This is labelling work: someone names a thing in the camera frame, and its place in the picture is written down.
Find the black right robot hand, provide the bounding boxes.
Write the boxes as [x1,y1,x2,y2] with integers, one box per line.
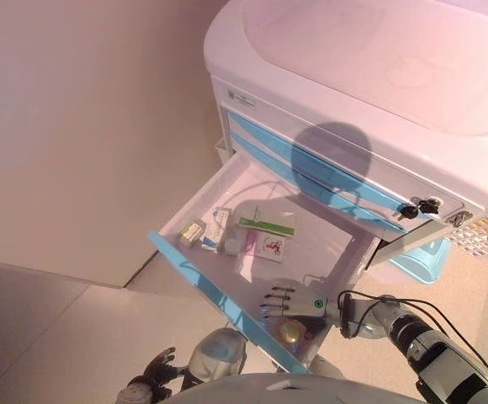
[258,277,338,322]

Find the pink packet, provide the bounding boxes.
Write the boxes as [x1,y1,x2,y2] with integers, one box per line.
[241,228,260,256]

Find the blue white medicine box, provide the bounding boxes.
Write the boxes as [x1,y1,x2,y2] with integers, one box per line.
[199,207,233,254]

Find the black cart keys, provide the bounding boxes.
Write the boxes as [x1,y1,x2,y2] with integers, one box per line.
[396,197,443,221]

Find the cart brand label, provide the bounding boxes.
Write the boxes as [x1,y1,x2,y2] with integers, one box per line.
[224,88,257,110]

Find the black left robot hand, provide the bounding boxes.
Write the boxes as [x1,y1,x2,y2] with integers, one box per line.
[142,346,187,386]

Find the silver right robot leg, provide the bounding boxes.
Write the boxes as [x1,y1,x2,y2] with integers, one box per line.
[308,354,347,380]

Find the long green white box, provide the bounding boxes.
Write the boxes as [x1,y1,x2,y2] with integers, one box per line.
[236,205,298,239]

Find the white blue cart drawer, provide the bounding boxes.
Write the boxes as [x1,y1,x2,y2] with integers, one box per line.
[146,151,380,376]

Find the silver cart side latch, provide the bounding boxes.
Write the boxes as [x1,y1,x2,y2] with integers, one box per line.
[446,210,476,229]

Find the translucent bin blue lid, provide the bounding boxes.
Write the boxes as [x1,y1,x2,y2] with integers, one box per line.
[388,237,452,284]

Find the white thin tube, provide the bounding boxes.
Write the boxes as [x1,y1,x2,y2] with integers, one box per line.
[226,179,300,212]

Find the clear bottle yellow capsules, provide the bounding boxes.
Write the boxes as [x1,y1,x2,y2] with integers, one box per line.
[275,317,306,347]

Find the grey robot torso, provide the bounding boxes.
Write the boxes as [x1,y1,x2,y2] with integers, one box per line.
[163,371,435,404]

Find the white packet red figure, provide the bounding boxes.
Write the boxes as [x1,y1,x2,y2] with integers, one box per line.
[253,232,294,263]

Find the white medical cart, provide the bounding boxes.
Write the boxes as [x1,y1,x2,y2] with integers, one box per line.
[203,0,488,271]

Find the white wire basket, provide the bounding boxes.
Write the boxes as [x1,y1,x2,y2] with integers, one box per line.
[447,214,488,256]

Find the small green white box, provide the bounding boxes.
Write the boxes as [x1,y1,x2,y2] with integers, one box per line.
[178,221,208,247]

